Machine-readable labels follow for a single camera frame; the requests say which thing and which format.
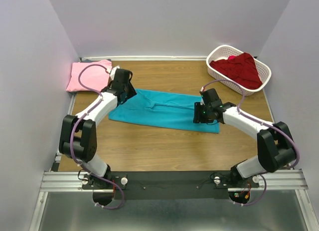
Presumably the teal t-shirt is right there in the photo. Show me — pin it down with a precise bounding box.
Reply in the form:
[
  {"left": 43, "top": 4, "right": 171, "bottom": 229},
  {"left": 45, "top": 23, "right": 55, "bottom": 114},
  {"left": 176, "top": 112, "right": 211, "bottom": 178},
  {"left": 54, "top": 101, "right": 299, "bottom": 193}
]
[{"left": 108, "top": 89, "right": 220, "bottom": 134}]

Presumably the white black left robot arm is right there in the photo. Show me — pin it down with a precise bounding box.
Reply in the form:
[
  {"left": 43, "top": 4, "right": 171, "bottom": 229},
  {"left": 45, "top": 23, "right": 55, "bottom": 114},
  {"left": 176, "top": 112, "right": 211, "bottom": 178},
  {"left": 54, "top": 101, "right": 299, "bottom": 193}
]
[{"left": 58, "top": 65, "right": 137, "bottom": 189}]

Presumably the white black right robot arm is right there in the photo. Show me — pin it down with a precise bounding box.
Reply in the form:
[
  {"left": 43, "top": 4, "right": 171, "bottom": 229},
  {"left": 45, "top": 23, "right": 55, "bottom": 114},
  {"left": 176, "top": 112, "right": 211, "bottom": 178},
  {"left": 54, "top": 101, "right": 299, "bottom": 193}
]
[{"left": 193, "top": 88, "right": 299, "bottom": 187}]

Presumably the folded pink t-shirt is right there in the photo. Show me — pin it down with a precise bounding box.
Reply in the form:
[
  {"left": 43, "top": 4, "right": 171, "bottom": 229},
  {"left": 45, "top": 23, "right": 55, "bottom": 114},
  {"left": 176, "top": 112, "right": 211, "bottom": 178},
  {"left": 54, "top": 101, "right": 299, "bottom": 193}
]
[{"left": 66, "top": 62, "right": 112, "bottom": 92}]

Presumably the dark folded t-shirt underneath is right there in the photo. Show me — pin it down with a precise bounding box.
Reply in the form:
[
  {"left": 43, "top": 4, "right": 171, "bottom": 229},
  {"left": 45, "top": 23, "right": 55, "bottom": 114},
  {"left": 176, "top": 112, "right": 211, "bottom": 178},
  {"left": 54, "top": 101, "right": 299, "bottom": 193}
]
[{"left": 80, "top": 59, "right": 112, "bottom": 63}]

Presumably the white plastic laundry basket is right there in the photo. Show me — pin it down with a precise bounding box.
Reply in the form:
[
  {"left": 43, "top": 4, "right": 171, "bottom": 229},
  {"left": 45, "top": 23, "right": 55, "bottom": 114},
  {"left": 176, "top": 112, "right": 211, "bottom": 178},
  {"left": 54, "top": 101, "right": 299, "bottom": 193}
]
[{"left": 206, "top": 45, "right": 272, "bottom": 96}]

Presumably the dark red t-shirt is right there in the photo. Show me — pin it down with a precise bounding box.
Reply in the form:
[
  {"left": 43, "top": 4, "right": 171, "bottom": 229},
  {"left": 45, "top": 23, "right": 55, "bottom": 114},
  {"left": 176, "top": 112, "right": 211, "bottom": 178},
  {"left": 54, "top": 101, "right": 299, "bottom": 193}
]
[{"left": 209, "top": 53, "right": 262, "bottom": 90}]

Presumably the magenta garment in basket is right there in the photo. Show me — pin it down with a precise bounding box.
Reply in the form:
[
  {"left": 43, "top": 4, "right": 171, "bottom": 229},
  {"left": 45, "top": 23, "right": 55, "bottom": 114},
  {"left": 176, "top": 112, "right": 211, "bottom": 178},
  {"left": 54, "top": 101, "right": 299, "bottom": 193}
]
[{"left": 228, "top": 55, "right": 236, "bottom": 60}]

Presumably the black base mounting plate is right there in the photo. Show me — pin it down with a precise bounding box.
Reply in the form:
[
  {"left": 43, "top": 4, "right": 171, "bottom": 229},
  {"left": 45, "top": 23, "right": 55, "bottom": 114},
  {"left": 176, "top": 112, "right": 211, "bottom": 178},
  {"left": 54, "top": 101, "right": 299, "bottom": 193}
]
[{"left": 80, "top": 171, "right": 259, "bottom": 200}]

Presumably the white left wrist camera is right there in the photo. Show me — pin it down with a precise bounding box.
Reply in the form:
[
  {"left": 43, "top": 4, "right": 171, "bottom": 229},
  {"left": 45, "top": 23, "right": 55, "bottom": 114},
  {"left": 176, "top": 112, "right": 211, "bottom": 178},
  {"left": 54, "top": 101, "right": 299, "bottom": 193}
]
[{"left": 107, "top": 66, "right": 120, "bottom": 80}]

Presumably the aluminium table frame rail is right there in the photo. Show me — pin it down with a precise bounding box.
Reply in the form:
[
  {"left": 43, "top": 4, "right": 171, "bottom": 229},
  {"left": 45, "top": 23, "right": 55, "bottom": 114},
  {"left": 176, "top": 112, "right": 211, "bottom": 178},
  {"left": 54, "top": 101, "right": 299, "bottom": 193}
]
[{"left": 40, "top": 170, "right": 308, "bottom": 192}]

